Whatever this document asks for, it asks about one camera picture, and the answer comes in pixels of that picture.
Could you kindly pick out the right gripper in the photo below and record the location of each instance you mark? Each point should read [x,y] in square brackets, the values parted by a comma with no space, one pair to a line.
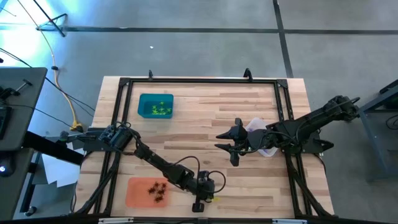
[253,138]

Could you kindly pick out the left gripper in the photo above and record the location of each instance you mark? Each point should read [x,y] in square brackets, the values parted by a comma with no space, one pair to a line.
[204,186]

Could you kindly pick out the clear plastic bin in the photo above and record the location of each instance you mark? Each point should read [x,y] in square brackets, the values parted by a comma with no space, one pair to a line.
[256,123]

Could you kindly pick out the purple plastic spider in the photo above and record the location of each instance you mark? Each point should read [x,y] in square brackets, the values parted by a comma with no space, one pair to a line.
[264,151]

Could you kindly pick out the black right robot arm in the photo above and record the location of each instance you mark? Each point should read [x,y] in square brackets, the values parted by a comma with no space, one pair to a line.
[311,123]

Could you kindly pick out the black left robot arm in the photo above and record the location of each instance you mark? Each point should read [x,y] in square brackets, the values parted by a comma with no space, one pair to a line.
[155,161]

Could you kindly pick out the orange plastic bin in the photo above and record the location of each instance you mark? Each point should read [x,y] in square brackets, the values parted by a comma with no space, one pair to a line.
[138,194]

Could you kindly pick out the white label strip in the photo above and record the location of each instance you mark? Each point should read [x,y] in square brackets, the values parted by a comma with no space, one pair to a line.
[115,220]
[289,221]

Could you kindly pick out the teal plastic bin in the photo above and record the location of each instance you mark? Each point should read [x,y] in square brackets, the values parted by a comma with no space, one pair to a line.
[146,105]

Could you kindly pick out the white paper sheet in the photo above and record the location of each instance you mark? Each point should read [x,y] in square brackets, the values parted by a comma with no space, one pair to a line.
[59,171]

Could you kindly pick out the blue-grey metal table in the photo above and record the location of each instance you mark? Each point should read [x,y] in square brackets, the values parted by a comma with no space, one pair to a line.
[373,105]

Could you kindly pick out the black diagonal bar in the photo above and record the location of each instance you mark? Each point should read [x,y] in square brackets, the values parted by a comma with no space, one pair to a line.
[53,149]

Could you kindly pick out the black caster wheel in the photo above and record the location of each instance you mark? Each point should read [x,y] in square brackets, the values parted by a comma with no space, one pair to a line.
[30,211]

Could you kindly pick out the dark desk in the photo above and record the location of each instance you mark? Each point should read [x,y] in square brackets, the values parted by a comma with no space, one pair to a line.
[15,193]

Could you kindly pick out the black computer mouse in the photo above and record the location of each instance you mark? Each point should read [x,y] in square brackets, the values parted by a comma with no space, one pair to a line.
[5,169]

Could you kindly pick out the grey desk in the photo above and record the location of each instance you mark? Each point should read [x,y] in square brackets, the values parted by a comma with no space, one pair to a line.
[28,90]

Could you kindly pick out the black desk clamp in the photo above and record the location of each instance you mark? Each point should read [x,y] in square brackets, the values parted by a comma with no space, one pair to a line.
[7,92]

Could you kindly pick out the black stand base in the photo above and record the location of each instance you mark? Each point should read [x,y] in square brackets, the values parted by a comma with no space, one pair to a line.
[51,21]

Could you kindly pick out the black camera silver rim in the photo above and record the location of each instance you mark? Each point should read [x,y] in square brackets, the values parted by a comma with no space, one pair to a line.
[202,221]

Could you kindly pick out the black aluminium table frame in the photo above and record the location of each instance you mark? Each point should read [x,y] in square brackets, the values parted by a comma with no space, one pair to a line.
[202,80]

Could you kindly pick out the large black frame clamp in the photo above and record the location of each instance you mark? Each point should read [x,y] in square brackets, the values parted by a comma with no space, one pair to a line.
[247,74]

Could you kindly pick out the small black frame clamp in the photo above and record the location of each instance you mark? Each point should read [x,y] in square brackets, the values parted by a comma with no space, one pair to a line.
[150,74]

